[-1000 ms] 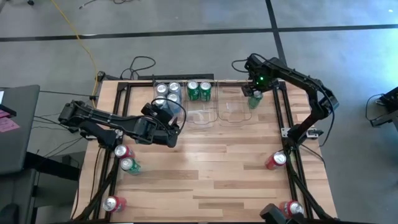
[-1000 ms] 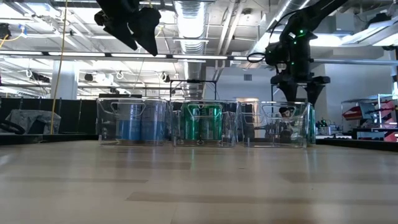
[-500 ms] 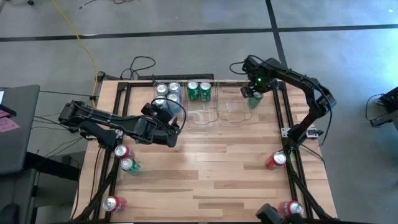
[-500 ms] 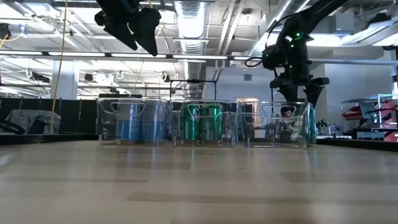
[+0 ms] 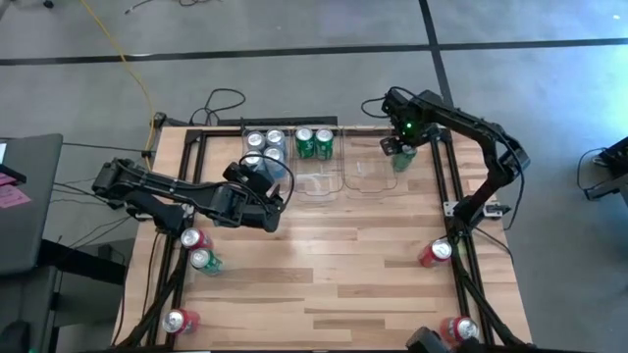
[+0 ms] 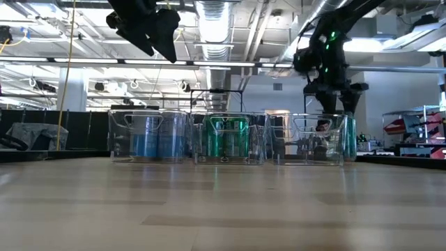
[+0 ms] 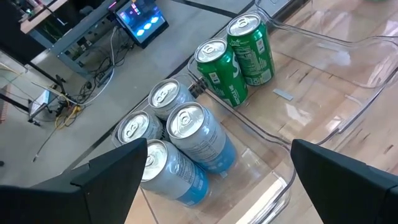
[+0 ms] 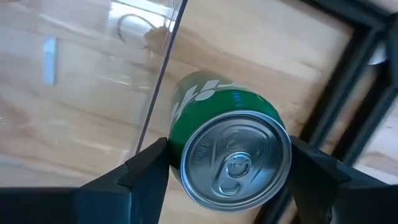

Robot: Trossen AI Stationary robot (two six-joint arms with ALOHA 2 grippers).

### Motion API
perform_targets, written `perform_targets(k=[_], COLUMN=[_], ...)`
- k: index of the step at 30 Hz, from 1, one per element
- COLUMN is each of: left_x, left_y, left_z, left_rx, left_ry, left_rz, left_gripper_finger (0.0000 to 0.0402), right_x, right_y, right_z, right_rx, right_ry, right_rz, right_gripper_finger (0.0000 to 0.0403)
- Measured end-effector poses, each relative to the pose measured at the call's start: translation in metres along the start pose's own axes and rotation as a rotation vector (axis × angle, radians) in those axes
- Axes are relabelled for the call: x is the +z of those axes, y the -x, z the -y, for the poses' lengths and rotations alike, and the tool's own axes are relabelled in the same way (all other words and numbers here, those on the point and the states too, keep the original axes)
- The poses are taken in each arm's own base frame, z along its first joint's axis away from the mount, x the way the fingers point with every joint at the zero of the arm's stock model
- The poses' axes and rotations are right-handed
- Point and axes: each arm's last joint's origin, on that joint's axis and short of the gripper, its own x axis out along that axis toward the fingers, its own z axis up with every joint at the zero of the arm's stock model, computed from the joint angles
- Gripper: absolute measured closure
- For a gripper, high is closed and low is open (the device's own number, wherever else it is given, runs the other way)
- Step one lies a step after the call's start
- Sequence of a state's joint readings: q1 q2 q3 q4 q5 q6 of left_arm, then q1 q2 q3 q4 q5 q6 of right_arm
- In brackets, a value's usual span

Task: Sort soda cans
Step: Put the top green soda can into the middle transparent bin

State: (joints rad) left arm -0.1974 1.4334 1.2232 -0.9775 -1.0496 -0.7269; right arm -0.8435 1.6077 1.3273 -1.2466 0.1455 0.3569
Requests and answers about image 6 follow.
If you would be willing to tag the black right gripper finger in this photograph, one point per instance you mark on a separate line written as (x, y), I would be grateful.
(350, 101)
(327, 102)

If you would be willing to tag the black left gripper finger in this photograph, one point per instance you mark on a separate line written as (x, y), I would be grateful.
(167, 31)
(137, 40)

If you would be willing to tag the green Sprite soda can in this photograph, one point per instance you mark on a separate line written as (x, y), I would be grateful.
(238, 139)
(216, 139)
(351, 139)

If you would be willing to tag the blue and white soda can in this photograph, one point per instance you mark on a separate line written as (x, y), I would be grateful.
(144, 139)
(171, 139)

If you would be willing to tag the person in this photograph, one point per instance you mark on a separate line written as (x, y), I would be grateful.
(323, 126)

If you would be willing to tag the metal shelf with red parts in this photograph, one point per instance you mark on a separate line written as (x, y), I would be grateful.
(397, 127)

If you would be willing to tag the long ceiling light strip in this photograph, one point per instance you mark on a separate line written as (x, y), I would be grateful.
(87, 60)

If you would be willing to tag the grey ceiling pipe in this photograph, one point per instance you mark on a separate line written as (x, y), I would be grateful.
(400, 69)

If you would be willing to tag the clear plastic bin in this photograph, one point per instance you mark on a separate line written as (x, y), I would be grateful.
(118, 139)
(258, 139)
(289, 153)

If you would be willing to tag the black partition panel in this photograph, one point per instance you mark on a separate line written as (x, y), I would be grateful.
(87, 129)

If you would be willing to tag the grey fabric cover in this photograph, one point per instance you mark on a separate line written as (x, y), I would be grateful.
(38, 134)

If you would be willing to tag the silver ventilation duct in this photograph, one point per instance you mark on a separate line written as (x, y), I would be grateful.
(213, 35)

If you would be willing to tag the grey wall vent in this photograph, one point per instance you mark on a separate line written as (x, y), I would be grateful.
(277, 86)

